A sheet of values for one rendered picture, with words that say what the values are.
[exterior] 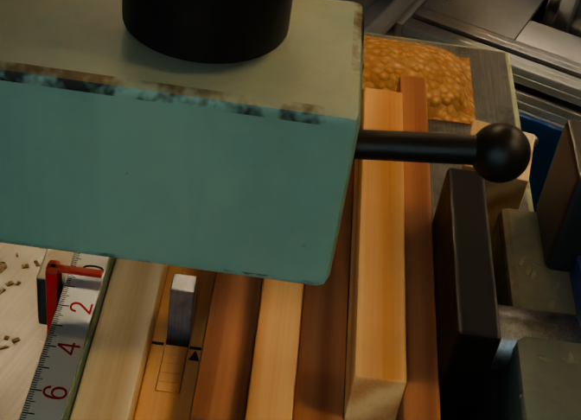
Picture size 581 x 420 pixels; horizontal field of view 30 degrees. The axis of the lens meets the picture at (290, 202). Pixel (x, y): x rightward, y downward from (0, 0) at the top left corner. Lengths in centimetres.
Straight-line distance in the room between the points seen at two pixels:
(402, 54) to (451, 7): 46
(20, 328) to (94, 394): 23
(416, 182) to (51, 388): 18
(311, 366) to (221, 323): 4
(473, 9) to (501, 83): 44
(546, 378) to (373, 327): 7
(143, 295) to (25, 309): 21
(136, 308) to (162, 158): 10
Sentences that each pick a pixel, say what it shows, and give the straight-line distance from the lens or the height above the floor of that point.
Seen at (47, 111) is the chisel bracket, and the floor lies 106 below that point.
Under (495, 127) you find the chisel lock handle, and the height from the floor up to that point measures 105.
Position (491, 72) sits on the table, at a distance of 67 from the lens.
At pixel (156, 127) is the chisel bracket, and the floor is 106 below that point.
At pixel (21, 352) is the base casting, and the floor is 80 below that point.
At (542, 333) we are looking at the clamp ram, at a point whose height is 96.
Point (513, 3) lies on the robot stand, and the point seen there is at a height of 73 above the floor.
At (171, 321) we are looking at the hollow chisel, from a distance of 41.
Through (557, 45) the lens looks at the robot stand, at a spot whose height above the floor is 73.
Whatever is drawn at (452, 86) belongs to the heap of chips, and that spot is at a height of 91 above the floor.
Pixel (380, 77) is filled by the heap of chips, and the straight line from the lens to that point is 62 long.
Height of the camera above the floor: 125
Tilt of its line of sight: 40 degrees down
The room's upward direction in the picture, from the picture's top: 9 degrees clockwise
